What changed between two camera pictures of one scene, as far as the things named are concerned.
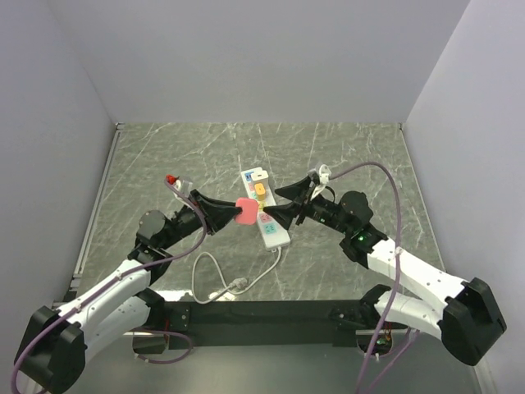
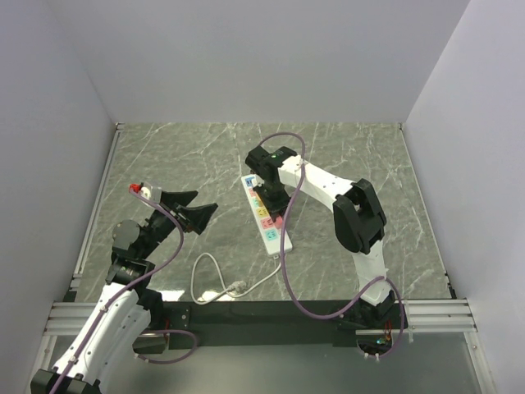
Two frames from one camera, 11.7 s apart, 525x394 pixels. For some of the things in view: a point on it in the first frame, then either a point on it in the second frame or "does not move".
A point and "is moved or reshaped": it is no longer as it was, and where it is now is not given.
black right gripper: x=299 y=192 -> x=273 y=208
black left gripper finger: x=221 y=216 -> x=198 y=216
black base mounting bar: x=265 y=323 does not move
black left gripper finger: x=194 y=194 -> x=182 y=198
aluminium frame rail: x=90 y=224 does not move
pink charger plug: x=249 y=207 is moved or reshaped
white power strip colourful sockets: x=271 y=228 does not move
